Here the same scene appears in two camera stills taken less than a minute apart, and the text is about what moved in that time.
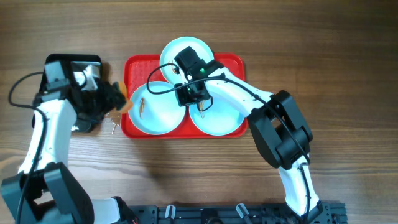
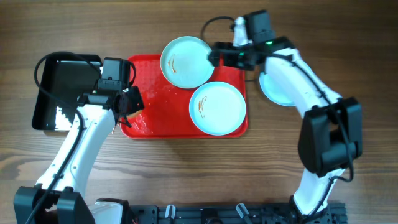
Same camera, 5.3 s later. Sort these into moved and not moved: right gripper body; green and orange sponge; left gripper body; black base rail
Moved: left gripper body; right gripper body; green and orange sponge
Not moved: black base rail
